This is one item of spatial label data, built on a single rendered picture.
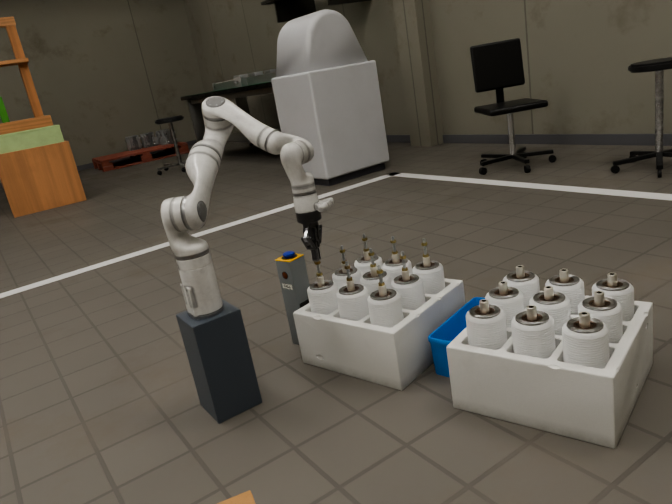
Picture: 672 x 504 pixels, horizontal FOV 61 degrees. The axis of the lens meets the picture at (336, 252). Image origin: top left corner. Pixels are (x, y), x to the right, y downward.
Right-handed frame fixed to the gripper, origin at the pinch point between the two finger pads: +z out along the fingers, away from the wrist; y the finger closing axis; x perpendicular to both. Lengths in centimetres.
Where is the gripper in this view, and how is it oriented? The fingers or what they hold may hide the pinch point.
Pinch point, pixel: (315, 254)
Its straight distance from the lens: 175.4
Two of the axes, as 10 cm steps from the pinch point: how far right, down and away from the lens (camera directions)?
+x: 9.4, -0.6, -3.3
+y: -3.0, 3.4, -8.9
